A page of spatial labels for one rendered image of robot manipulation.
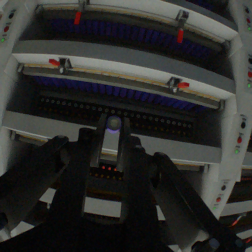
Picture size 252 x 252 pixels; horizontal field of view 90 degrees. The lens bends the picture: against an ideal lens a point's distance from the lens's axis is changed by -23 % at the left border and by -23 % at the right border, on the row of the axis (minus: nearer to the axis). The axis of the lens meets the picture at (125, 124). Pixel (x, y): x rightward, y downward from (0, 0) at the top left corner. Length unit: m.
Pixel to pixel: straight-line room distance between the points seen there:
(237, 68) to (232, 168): 0.29
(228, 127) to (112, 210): 0.39
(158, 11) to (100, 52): 0.20
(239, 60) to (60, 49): 0.47
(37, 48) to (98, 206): 0.44
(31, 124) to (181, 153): 0.38
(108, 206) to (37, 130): 0.27
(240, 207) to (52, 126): 0.68
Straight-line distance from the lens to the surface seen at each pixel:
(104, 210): 0.46
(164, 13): 0.47
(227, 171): 0.51
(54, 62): 0.33
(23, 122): 0.44
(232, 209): 0.65
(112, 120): 0.19
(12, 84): 0.49
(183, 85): 0.33
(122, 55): 0.37
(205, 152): 0.45
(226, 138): 0.47
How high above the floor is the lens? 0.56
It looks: 8 degrees up
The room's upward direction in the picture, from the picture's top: 169 degrees counter-clockwise
